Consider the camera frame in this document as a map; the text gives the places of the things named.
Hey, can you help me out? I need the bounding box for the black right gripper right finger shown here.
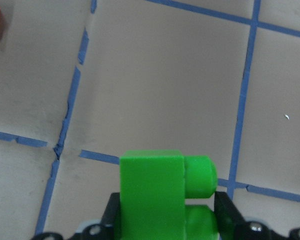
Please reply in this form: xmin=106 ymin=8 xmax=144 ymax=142
xmin=214 ymin=191 xmax=245 ymax=234

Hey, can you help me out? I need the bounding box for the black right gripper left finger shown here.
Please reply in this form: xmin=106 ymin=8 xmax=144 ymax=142
xmin=100 ymin=192 xmax=121 ymax=228

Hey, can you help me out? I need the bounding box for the green toy block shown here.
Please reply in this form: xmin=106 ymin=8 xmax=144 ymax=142
xmin=114 ymin=149 xmax=219 ymax=240

